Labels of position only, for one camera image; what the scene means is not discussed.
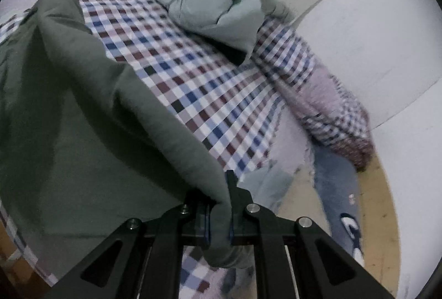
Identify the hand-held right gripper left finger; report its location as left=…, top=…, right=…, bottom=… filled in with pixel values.
left=43, top=190, right=212, bottom=299

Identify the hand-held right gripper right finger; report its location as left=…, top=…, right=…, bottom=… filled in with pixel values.
left=225, top=170, right=396, bottom=299

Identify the dark green garment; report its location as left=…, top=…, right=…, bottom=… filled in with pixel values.
left=0, top=0, right=256, bottom=268

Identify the grey-blue cloth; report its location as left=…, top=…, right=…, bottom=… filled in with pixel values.
left=242, top=166, right=294, bottom=213

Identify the blue printed pillow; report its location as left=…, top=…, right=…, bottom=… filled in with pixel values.
left=312, top=145, right=365, bottom=267

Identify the checked bed sheet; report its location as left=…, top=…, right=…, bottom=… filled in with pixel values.
left=0, top=0, right=311, bottom=296

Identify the checked rolled quilt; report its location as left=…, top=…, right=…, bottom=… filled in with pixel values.
left=129, top=0, right=377, bottom=170

